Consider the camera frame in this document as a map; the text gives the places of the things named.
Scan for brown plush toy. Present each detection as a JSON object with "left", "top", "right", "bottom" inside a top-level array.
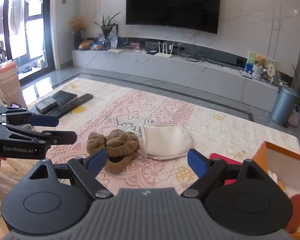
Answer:
[{"left": 86, "top": 129, "right": 140, "bottom": 173}]

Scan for pink water bottle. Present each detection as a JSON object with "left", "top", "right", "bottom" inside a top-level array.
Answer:
[{"left": 0, "top": 60, "right": 27, "bottom": 108}]

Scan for grey small box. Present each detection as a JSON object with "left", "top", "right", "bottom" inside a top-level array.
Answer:
[{"left": 36, "top": 98, "right": 58, "bottom": 114}]

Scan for black tv remote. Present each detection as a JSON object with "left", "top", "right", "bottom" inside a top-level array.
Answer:
[{"left": 47, "top": 93, "right": 94, "bottom": 119}]

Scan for black notebook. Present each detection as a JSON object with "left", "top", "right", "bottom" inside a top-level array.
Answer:
[{"left": 30, "top": 90, "right": 77, "bottom": 115}]

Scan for orange cardboard box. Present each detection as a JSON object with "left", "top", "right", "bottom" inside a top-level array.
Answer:
[{"left": 253, "top": 141, "right": 300, "bottom": 239}]

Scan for small woven basket bag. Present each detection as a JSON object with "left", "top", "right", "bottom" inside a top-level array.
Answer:
[{"left": 288, "top": 105, "right": 300, "bottom": 127}]

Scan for grey metal trash bin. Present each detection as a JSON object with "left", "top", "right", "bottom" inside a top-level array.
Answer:
[{"left": 270, "top": 85, "right": 298, "bottom": 126}]

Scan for bronze oval ornament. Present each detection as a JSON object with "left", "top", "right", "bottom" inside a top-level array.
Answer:
[{"left": 78, "top": 39, "right": 94, "bottom": 50}]

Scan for lace patterned tablecloth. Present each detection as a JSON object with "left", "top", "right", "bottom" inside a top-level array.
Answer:
[{"left": 29, "top": 77, "right": 300, "bottom": 196}]

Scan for dark vase dried flowers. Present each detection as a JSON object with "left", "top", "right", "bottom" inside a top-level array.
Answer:
[{"left": 69, "top": 16, "right": 86, "bottom": 50}]

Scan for green plant glass vase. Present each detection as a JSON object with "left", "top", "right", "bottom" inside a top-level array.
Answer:
[{"left": 93, "top": 12, "right": 120, "bottom": 50}]

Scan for white marble tv console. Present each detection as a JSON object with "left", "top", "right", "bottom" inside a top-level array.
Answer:
[{"left": 72, "top": 50, "right": 278, "bottom": 111}]

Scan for teddy bear bouquet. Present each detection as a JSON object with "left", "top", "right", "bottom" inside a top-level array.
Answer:
[{"left": 252, "top": 54, "right": 266, "bottom": 81}]

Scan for white wifi router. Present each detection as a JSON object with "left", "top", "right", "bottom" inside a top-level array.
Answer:
[{"left": 155, "top": 42, "right": 174, "bottom": 59}]

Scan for black wall television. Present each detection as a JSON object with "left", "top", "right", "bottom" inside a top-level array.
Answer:
[{"left": 126, "top": 0, "right": 221, "bottom": 34}]

